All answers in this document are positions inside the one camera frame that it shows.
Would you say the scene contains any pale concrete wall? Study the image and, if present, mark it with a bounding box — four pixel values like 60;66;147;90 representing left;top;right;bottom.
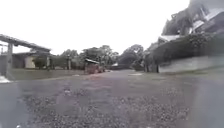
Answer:
158;54;224;74

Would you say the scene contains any grey asphalt road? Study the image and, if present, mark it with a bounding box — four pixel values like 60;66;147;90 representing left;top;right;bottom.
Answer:
0;68;224;128

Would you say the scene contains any red shed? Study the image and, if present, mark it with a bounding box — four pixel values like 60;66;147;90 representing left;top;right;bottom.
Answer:
83;58;105;75

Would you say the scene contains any low grey wall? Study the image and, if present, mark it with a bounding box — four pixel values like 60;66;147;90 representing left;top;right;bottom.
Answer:
9;68;86;81

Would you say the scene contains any large dark tree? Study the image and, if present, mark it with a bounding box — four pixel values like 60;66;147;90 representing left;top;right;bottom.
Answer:
117;43;146;70

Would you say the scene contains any building with canopy roof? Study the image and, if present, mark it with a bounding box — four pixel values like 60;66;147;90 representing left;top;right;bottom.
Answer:
0;33;53;81

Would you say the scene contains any pale concrete slab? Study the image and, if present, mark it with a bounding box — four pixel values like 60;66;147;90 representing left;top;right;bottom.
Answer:
0;75;13;84

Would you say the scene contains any grass verge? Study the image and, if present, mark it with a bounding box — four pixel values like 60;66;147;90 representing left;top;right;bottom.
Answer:
129;68;224;80

